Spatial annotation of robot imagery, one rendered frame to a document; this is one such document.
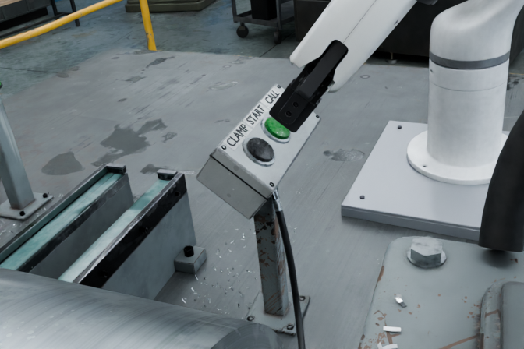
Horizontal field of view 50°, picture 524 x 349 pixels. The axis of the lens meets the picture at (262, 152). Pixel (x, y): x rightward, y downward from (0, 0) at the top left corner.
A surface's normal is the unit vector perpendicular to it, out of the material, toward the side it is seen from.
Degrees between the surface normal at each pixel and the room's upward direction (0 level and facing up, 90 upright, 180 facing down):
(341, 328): 0
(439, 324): 0
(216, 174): 90
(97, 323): 20
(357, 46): 92
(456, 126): 93
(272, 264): 90
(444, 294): 0
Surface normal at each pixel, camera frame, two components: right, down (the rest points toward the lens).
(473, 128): -0.11, 0.50
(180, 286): -0.09, -0.88
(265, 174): 0.50, -0.64
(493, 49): 0.30, 0.43
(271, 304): -0.36, 0.47
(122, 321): 0.07, -0.99
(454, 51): -0.61, 0.44
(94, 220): 0.93, 0.09
